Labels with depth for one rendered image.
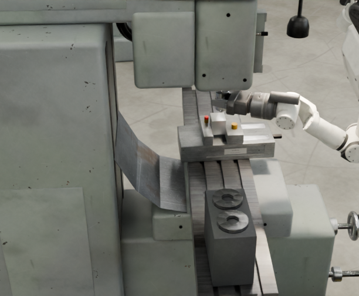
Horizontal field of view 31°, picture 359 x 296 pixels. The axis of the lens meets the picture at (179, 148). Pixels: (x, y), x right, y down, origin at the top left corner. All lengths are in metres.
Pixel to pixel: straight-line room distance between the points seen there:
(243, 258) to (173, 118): 2.71
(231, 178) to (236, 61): 0.48
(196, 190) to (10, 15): 0.85
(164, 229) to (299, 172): 1.82
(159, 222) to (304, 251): 0.56
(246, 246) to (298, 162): 2.30
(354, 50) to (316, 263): 1.02
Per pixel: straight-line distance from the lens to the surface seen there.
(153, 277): 2.50
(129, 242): 2.38
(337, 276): 2.59
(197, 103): 2.77
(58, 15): 1.98
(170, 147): 4.18
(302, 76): 5.10
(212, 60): 2.04
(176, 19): 1.95
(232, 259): 1.86
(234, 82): 2.08
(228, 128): 2.39
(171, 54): 2.00
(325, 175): 4.02
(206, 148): 2.37
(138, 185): 2.26
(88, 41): 1.88
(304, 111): 2.22
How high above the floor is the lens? 2.33
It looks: 34 degrees down
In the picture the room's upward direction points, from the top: 1 degrees counter-clockwise
